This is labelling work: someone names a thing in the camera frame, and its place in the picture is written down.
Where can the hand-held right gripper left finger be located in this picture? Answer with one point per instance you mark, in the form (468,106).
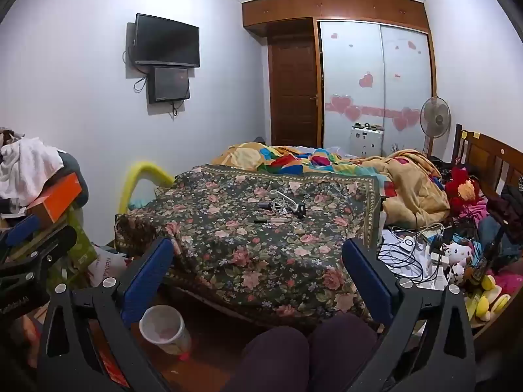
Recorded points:
(148,275)

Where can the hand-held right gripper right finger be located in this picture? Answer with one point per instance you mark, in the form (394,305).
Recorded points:
(367,279)

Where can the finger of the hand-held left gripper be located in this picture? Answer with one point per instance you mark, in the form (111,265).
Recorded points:
(49,244)
(25,228)

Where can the white cup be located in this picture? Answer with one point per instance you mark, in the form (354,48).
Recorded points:
(163,326)

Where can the black marker pen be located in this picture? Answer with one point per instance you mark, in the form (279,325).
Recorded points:
(271,221)

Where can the green patterned box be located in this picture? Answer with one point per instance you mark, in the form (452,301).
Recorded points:
(81,245)

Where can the white plastic bag red print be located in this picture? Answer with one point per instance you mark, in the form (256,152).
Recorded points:
(107,267)

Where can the orange cardboard box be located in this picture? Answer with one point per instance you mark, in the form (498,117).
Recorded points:
(61,201)

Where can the small white charger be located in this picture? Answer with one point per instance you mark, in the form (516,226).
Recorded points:
(405,244)

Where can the white cloth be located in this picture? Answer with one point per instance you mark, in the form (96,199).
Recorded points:
(24,171)

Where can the person's right leg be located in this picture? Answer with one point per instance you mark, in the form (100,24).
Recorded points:
(343,343)

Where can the person's leg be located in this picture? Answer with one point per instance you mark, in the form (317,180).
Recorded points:
(343,343)
(273,359)

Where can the white power strip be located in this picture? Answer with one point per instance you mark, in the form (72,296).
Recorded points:
(438,269)

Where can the teal plastic bag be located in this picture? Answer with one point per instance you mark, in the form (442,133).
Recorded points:
(139,203)

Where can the yellow foam tube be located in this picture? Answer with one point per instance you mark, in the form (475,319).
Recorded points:
(124,190)

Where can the white cat plush toy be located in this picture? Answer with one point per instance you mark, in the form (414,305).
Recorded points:
(458,255)

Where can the yellow colourful quilt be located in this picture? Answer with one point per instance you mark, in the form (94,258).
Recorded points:
(408,190)

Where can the dark floral blanket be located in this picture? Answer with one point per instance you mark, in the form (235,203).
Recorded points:
(245,253)

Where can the brown glass bottle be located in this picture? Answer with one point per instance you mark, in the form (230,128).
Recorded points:
(487,259)

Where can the yellow plush toy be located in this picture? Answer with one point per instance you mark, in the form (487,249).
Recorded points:
(488,294)

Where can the person's left leg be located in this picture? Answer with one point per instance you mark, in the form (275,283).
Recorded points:
(273,359)

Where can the pink cloth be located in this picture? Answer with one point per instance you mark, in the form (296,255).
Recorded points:
(474,212)

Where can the red plush toy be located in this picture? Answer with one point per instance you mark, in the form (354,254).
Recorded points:
(459,190)

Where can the white box appliance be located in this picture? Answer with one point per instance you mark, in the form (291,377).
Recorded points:
(366,143)

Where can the dark clothing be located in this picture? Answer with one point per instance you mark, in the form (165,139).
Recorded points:
(506,212)

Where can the brown wooden headboard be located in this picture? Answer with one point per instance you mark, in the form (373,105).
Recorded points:
(486,156)

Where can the white standing fan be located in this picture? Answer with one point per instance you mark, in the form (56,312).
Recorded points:
(435,116)

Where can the pink heart stickers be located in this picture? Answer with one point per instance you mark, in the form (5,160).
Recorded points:
(365,81)

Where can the brown wooden door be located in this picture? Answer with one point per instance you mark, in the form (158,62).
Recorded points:
(292,90)

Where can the wooden wardrobe with frosted doors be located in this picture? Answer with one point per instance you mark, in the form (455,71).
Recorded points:
(282,8)

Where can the wall mounted grey box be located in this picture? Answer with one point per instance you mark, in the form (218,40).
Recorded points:
(168,83)

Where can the large black wall television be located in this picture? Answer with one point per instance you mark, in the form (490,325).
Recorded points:
(167,41)

